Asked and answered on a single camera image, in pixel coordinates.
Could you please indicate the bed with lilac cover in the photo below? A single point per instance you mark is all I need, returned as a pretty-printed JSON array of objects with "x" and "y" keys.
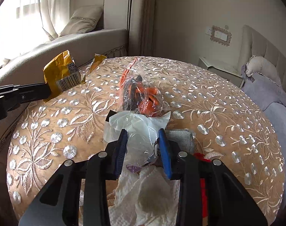
[{"x": 271, "y": 99}]

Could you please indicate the framed wall switch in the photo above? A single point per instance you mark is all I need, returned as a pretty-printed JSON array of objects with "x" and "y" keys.
[{"x": 220, "y": 35}]

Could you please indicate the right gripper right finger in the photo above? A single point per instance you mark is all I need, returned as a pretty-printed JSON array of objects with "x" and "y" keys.
[{"x": 165, "y": 153}]

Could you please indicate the white plastic bag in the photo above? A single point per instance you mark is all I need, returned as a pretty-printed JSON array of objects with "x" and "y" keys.
[{"x": 142, "y": 135}]

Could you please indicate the grey cloth piece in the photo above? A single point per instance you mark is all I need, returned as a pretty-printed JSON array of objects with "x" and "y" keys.
[{"x": 184, "y": 139}]

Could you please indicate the beige cushion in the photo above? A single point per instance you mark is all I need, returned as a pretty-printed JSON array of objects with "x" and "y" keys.
[{"x": 83, "y": 20}]

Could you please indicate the white pillow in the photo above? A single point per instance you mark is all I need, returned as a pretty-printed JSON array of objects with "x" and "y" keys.
[{"x": 258, "y": 64}]

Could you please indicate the beige window seat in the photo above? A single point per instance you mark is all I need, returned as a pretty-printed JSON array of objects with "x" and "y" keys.
[{"x": 28, "y": 68}]

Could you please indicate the orange printed clear wrapper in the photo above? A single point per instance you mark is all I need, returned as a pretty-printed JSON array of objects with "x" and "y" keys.
[{"x": 138, "y": 92}]

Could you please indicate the white nightstand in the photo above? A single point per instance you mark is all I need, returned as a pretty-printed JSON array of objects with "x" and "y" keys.
[{"x": 222, "y": 69}]

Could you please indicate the white crumpled tissue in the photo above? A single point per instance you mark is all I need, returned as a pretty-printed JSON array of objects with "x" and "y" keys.
[{"x": 145, "y": 198}]

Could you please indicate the white curtain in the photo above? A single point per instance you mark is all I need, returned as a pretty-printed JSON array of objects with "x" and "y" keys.
[{"x": 25, "y": 24}]

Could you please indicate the yellow snack wrapper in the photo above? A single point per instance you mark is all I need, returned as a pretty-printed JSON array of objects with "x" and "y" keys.
[{"x": 62, "y": 74}]

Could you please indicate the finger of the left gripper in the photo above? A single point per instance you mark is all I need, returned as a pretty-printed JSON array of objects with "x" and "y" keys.
[{"x": 33, "y": 92}]

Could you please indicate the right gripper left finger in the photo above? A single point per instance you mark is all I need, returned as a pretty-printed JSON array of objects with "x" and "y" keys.
[{"x": 119, "y": 153}]

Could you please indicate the beige tufted headboard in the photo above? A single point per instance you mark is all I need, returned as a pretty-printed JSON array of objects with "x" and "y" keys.
[{"x": 255, "y": 44}]

